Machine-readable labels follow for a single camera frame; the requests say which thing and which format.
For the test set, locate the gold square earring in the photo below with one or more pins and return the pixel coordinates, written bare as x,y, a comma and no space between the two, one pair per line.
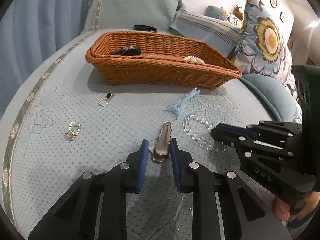
73,130

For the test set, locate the silver metal hair clip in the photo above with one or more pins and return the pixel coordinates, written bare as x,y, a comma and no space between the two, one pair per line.
160,151

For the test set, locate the person's right hand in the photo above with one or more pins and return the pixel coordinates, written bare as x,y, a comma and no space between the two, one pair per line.
282,210

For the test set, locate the brown wicker basket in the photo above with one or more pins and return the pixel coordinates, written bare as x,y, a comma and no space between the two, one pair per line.
166,60

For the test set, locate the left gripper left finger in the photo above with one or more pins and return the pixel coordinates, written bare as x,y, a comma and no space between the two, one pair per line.
94,206

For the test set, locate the large floral cushion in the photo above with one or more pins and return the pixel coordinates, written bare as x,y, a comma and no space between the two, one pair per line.
261,48

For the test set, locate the round wall frame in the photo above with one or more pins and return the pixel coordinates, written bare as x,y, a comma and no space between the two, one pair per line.
273,3

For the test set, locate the black hair band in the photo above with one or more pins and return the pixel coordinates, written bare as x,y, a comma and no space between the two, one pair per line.
140,27

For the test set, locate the striped blue pillow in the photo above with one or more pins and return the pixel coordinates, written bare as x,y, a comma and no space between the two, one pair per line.
217,33

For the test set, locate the gold earring with black stone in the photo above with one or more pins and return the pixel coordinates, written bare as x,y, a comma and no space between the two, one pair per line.
105,100

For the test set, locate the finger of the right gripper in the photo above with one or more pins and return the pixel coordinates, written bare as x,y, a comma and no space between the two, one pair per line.
237,130
228,138

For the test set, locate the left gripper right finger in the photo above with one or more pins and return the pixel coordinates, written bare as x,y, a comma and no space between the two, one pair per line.
224,206

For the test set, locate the grey-green bed pillow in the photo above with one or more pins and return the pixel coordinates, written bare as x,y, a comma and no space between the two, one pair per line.
124,14

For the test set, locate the light blue hair clip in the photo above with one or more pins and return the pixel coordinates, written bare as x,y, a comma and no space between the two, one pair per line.
177,108

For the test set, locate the plush toy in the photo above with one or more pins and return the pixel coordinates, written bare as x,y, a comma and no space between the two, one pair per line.
238,12

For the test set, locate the teal velvet cushion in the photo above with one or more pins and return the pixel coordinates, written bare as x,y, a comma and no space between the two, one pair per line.
277,100

